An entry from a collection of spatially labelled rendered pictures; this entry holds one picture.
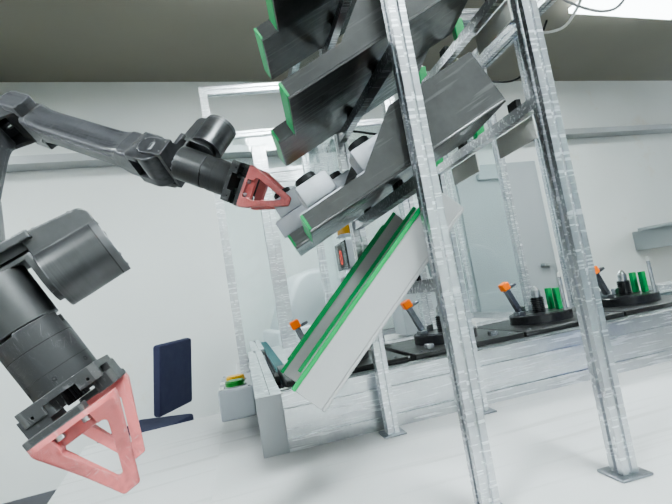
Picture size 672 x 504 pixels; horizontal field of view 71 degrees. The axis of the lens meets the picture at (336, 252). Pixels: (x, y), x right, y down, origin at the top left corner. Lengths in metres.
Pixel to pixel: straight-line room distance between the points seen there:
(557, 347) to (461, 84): 0.61
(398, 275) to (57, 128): 0.73
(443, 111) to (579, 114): 5.87
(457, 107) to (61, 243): 0.44
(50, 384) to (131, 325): 3.56
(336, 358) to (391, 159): 0.24
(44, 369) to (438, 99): 0.48
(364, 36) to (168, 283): 3.53
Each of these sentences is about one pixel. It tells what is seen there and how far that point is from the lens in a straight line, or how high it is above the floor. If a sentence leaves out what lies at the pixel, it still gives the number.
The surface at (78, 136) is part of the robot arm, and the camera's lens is 1.00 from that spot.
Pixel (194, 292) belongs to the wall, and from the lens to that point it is 4.01.
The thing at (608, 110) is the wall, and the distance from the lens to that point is 6.82.
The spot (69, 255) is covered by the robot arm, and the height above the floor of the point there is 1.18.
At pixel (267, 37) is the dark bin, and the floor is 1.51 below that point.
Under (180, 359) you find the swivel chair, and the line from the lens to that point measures 3.45.
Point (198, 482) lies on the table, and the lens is 0.85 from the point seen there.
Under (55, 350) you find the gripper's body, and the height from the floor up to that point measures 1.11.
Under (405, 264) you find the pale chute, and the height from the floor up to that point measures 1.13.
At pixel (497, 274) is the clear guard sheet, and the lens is 2.37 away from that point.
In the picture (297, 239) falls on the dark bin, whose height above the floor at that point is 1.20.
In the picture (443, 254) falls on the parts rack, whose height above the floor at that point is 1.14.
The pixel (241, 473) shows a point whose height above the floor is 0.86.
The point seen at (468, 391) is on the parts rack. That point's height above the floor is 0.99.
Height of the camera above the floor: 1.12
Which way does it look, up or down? 5 degrees up
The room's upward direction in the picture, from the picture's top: 10 degrees counter-clockwise
